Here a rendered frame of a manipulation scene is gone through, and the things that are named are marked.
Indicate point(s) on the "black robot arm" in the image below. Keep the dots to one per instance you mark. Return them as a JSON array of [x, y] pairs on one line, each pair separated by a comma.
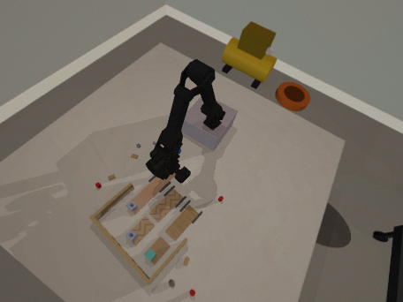
[[171, 137]]

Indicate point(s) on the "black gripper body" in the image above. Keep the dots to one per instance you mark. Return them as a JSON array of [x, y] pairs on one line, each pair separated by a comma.
[[181, 175]]

